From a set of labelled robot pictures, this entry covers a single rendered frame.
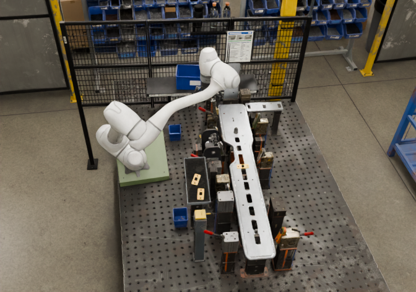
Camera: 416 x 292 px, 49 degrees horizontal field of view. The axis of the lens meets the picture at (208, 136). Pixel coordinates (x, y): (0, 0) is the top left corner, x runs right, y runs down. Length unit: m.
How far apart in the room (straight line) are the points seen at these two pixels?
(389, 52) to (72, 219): 4.08
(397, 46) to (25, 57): 4.20
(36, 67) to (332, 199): 3.29
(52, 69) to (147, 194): 2.26
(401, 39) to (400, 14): 0.37
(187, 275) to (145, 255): 0.31
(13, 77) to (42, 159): 1.02
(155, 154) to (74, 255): 1.14
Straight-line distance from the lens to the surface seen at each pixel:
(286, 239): 2.75
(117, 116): 2.58
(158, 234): 3.15
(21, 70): 5.20
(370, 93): 5.72
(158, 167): 3.39
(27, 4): 4.76
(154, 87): 3.71
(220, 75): 2.52
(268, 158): 3.17
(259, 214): 2.89
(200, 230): 2.74
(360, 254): 3.25
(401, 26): 5.85
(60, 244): 4.08
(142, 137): 2.58
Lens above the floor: 3.30
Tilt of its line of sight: 44 degrees down
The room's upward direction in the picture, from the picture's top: 2 degrees clockwise
